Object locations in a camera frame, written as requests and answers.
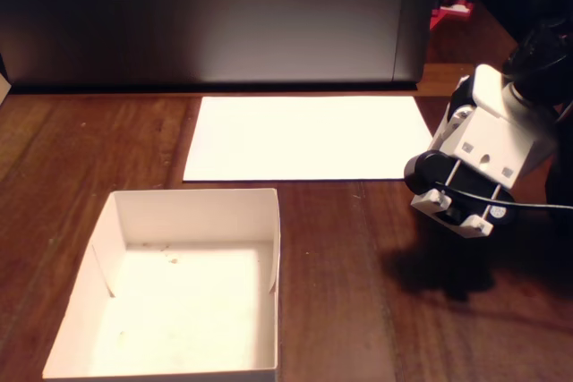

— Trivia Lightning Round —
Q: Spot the white cardboard box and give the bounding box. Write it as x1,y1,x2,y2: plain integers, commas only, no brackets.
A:
41,188,282,382

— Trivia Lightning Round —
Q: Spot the red plastic clamp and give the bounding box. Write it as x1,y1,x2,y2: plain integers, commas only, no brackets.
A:
428,0,475,32

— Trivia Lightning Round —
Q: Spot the black camera cable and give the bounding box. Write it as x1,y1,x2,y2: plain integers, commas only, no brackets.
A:
433,183,573,212

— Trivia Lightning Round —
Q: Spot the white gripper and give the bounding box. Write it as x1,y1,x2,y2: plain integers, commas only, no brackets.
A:
427,64,559,189

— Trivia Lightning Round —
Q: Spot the white card edge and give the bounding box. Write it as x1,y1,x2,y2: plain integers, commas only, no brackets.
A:
0,71,13,108

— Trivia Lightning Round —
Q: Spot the white paper sheet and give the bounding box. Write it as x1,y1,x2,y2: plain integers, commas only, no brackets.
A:
182,95,434,183

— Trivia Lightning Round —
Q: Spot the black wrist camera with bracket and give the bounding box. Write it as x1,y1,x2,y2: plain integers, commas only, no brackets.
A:
403,151,517,239

